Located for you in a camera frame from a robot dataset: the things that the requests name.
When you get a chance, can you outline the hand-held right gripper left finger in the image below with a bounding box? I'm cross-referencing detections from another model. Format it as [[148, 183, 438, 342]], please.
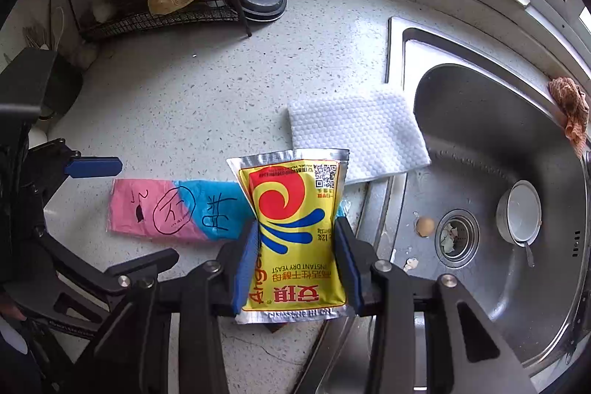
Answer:
[[60, 221, 262, 394]]

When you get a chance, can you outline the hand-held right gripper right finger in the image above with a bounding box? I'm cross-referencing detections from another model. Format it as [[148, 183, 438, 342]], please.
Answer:
[[333, 216, 537, 394]]

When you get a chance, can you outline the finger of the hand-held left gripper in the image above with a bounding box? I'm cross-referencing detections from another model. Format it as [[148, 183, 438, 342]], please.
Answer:
[[28, 138, 124, 202], [34, 232, 180, 294]]

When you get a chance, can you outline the pink and blue plastic bag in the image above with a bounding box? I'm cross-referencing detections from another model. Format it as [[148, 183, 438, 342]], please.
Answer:
[[106, 178, 257, 243]]

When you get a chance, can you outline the yellow yeast packet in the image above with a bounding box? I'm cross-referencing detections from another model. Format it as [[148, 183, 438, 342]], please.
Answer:
[[226, 147, 352, 325]]

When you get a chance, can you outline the person's left forearm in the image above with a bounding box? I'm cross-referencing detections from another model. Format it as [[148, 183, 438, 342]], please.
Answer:
[[0, 324, 27, 354]]

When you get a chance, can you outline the black utensil cup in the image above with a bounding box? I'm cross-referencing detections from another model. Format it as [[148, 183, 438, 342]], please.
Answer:
[[39, 57, 84, 118]]

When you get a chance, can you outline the sink drain strainer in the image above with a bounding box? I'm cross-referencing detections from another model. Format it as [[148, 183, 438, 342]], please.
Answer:
[[435, 209, 481, 269]]

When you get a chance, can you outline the white paper towel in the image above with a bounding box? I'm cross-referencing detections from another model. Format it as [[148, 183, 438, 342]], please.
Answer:
[[287, 87, 432, 186]]

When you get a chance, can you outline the garlic bulb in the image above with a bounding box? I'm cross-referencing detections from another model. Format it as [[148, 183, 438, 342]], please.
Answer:
[[90, 0, 116, 23]]

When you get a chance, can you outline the white ceramic bowl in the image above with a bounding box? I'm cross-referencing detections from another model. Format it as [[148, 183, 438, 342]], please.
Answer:
[[496, 180, 543, 244]]

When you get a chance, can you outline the stainless steel sink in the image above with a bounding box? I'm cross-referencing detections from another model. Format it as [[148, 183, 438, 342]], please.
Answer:
[[295, 16, 591, 394]]

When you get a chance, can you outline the black round device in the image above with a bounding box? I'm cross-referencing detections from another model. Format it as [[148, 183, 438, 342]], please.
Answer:
[[240, 0, 287, 24]]

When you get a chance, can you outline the brown rag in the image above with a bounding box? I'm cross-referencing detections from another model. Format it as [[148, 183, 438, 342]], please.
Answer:
[[548, 76, 591, 159]]

